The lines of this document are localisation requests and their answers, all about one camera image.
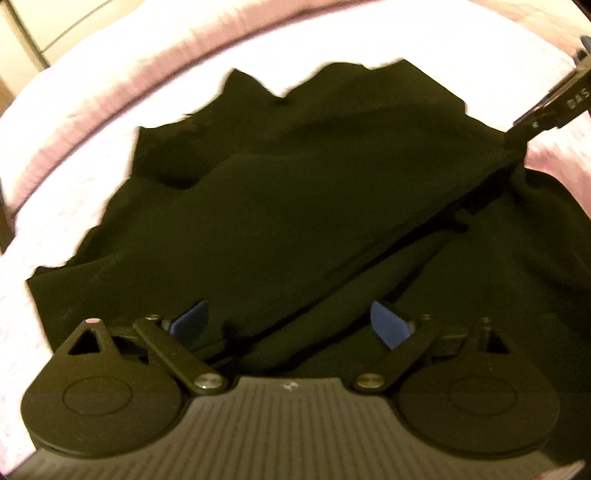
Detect black zip sweater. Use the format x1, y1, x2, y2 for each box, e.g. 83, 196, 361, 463
28, 61, 590, 393

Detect pink rose bed blanket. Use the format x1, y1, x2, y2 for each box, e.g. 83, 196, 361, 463
1, 1, 590, 474

